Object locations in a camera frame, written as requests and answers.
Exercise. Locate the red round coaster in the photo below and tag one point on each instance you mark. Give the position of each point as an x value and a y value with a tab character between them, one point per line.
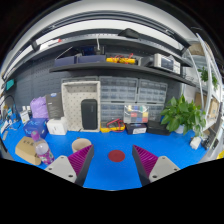
116	156

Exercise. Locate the black rectangular speaker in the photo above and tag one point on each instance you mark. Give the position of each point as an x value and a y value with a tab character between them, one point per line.
89	114

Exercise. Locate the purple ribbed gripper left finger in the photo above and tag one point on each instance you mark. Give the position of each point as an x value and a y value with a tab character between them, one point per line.
73	168

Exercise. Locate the purple plastic bag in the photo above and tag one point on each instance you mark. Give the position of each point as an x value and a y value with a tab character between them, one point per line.
39	108

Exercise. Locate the yellow red multimeter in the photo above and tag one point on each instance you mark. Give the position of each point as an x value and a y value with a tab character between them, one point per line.
116	126

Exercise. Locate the plastic bottle with purple label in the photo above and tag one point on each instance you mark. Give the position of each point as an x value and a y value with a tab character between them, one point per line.
42	148

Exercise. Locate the dark blue storage box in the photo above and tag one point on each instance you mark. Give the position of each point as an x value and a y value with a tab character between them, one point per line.
86	54

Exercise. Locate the black box with white label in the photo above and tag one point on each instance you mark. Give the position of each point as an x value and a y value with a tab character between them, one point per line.
136	128

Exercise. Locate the blue mat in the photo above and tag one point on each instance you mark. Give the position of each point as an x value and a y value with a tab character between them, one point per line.
107	175

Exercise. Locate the beige woven cup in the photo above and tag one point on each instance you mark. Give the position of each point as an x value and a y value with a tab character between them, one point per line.
79	144

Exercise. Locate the grey drawer organiser cabinet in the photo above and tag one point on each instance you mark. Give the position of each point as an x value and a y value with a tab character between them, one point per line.
152	94
115	93

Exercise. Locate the yellow tool on shelf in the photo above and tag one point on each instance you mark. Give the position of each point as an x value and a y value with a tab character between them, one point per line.
122	59

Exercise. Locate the dark wall shelf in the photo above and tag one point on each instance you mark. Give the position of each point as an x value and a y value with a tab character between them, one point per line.
122	67

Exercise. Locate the green potted plant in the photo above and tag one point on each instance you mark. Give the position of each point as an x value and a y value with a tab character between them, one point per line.
179	112

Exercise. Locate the brown cardboard box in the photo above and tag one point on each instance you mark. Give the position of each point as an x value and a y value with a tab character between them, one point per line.
26	150

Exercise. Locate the small white adapter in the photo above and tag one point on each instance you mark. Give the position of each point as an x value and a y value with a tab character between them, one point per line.
195	142

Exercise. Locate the grey drawer organiser cabinet right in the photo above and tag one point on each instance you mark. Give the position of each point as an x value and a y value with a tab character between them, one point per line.
152	94

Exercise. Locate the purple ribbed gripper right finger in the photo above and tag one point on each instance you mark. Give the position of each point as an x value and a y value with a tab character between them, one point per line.
150	167

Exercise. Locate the white pegboard tray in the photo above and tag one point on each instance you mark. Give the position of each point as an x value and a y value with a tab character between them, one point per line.
73	93

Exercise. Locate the clear box of coloured parts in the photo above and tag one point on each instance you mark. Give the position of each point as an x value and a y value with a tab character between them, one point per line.
136	114

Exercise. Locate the white shelving rack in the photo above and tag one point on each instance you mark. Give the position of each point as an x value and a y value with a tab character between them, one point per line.
205	74

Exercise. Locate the grey electronic instrument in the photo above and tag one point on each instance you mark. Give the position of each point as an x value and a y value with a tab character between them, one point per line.
160	61

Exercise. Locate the dark grey upright box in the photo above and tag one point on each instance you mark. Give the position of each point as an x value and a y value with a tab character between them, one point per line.
54	105

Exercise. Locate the blue cardboard box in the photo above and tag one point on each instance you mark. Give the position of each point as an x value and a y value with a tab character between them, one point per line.
36	124

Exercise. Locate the flat black case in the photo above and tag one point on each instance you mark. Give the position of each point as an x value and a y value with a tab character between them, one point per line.
154	127

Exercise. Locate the grey drawer organiser cabinet left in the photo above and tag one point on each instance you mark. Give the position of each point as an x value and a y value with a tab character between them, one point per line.
115	93

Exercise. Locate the small white box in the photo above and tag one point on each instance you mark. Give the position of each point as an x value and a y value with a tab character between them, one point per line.
57	126

